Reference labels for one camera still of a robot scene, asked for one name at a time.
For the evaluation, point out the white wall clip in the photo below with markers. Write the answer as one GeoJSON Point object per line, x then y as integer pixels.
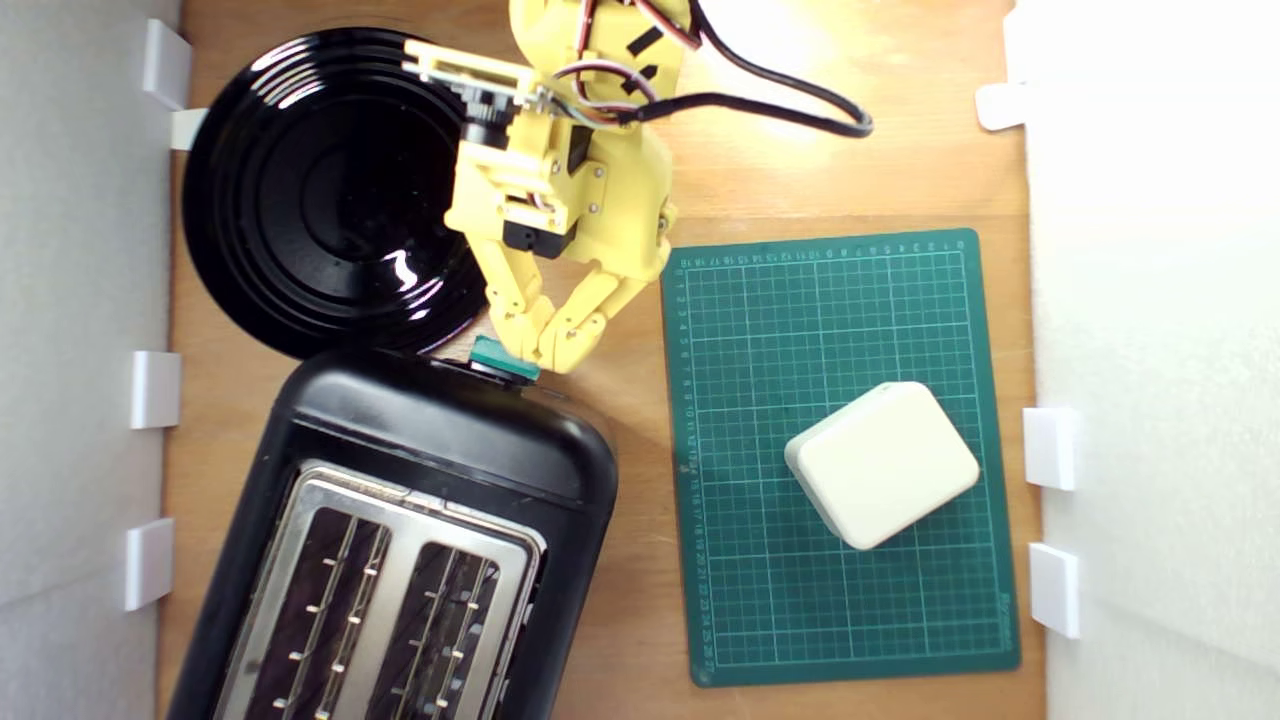
{"type": "Point", "coordinates": [1000, 106]}
{"type": "Point", "coordinates": [148, 563]}
{"type": "Point", "coordinates": [1055, 590]}
{"type": "Point", "coordinates": [187, 128]}
{"type": "Point", "coordinates": [1050, 447]}
{"type": "Point", "coordinates": [165, 62]}
{"type": "Point", "coordinates": [155, 388]}

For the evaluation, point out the green toaster lever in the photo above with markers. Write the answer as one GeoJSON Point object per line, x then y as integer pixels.
{"type": "Point", "coordinates": [495, 358]}

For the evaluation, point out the wrist camera on yellow mount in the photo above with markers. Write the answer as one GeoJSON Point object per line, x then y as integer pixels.
{"type": "Point", "coordinates": [485, 105]}

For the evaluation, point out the black round plate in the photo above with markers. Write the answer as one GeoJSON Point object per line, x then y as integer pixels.
{"type": "Point", "coordinates": [320, 200]}

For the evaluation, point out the green cutting mat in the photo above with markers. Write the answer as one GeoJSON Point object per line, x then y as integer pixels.
{"type": "Point", "coordinates": [780, 350]}

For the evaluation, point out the white block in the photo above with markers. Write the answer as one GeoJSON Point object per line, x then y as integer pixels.
{"type": "Point", "coordinates": [885, 465]}

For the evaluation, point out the black two-slot toaster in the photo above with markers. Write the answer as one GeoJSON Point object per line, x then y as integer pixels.
{"type": "Point", "coordinates": [440, 440]}

